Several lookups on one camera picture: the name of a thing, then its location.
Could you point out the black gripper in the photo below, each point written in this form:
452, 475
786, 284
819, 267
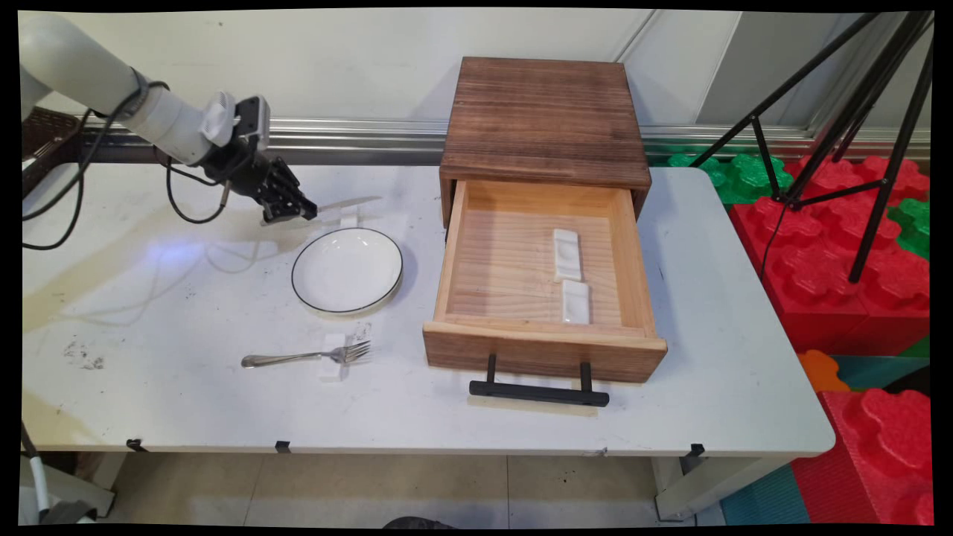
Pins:
249, 175

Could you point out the silver table knife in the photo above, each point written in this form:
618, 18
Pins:
350, 202

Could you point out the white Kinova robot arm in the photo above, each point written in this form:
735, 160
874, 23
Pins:
89, 74

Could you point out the white ceramic cutlery rest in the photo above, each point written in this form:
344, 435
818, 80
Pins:
333, 370
566, 254
349, 219
575, 303

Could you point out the white plate with black rim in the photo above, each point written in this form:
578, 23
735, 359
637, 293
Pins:
347, 269

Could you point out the silver fork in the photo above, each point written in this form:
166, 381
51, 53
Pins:
298, 357

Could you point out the light wooden drawer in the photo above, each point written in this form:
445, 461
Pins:
514, 283

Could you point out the brown woven basket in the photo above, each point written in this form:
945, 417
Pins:
45, 138

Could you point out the dark wooden drawer cabinet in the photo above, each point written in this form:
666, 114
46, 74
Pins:
543, 119

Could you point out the white table leg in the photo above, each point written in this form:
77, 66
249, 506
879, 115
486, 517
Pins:
707, 484

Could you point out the large red foam block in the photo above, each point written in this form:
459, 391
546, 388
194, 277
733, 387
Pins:
819, 275

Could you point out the orange foam piece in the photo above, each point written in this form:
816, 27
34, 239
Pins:
820, 370

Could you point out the teal foam mat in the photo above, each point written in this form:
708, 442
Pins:
763, 499

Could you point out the black tripod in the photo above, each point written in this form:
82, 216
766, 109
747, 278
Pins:
867, 97

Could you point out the small green foam block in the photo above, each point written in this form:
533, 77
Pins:
914, 223

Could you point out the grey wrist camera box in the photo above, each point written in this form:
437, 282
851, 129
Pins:
246, 119

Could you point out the aluminium wall rail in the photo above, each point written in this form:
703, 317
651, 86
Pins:
372, 138

